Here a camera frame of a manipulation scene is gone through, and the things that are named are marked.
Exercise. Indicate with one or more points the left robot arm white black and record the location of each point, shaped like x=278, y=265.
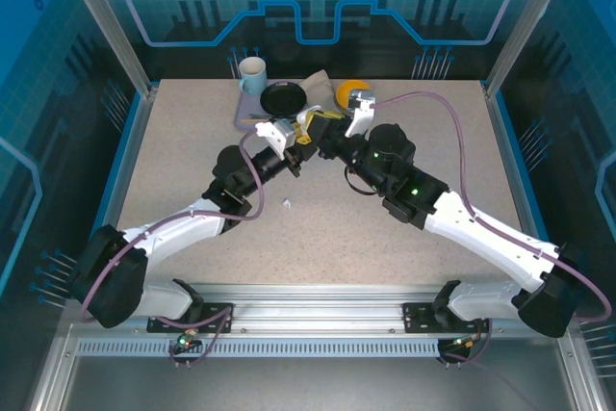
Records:
x=110, y=276

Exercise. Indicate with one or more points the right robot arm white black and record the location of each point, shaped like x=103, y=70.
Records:
x=548, y=305

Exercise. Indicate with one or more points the orange bowl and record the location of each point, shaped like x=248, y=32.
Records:
x=344, y=91

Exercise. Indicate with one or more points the beige folded cloth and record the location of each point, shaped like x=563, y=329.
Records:
x=317, y=86

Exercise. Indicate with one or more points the black round plate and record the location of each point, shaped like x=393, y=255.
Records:
x=283, y=96

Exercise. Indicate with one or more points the dark table knife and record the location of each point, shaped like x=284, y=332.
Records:
x=260, y=115

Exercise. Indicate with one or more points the wooden chopstick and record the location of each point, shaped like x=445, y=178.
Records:
x=252, y=120

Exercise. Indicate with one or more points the lavender serving tray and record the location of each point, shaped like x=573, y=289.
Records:
x=246, y=110

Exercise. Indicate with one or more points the light blue mug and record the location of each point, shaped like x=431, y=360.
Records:
x=252, y=75

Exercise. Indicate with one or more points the grey metal base panel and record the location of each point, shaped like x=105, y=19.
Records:
x=308, y=382

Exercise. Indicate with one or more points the aluminium side rail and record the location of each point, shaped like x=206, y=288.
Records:
x=505, y=141
x=134, y=141

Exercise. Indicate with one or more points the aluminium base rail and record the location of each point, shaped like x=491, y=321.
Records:
x=313, y=307

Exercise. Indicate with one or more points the aluminium frame post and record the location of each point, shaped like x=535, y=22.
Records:
x=524, y=21
x=108, y=21

